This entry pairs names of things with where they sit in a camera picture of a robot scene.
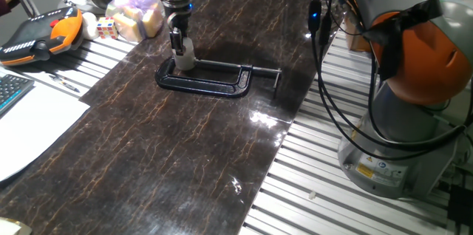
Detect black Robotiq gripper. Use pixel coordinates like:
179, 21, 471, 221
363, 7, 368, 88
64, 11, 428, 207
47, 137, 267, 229
162, 0, 194, 57

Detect small clear jar white contents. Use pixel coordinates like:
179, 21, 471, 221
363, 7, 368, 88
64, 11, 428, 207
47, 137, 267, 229
173, 48, 197, 72

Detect plastic bag of sponges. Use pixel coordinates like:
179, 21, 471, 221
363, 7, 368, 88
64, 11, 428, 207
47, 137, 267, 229
105, 0, 165, 43

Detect black metal C-clamp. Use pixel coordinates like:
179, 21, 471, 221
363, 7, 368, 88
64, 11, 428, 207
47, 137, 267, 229
154, 55, 282, 101

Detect Rubik's cube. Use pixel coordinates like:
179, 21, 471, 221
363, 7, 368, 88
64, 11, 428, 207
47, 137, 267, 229
96, 16, 119, 40

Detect white spool stand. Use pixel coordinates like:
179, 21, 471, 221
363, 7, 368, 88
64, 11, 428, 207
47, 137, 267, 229
58, 0, 108, 16

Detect dark pen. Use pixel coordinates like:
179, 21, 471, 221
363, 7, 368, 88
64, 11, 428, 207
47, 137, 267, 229
49, 74, 81, 93

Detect dark marble pattern mat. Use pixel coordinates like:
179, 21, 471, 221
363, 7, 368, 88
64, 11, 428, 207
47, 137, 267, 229
0, 0, 347, 235

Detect orange black teach pendant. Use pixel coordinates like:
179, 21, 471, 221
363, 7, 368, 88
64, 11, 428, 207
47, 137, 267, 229
0, 6, 84, 67

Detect open brown cardboard box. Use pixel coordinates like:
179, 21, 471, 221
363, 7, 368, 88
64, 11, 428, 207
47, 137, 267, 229
343, 9, 373, 53

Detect large white paper sheet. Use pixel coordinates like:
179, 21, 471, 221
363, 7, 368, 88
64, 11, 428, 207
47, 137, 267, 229
0, 67, 91, 183

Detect black computer keyboard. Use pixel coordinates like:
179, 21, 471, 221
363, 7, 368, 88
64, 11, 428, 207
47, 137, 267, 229
0, 74, 35, 116

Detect black power box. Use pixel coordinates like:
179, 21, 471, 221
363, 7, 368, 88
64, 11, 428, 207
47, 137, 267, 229
446, 183, 473, 228

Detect black cable with lit adapter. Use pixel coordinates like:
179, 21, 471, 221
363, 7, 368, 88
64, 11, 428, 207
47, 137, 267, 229
307, 0, 466, 161

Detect thick black cable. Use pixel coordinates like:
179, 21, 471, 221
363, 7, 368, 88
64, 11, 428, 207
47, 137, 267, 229
317, 0, 473, 151

